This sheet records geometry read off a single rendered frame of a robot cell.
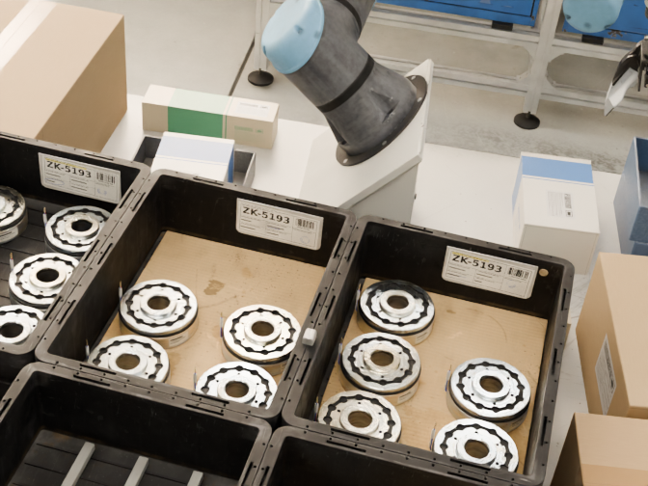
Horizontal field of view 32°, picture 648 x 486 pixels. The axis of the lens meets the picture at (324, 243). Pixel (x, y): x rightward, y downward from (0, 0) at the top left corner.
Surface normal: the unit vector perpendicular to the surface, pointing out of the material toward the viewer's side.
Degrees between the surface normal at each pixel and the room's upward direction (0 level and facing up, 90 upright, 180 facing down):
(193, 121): 90
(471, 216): 0
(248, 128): 90
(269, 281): 0
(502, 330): 0
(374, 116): 60
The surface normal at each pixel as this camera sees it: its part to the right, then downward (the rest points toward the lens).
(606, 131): 0.07, -0.77
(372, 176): -0.67, -0.62
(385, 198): -0.13, 0.63
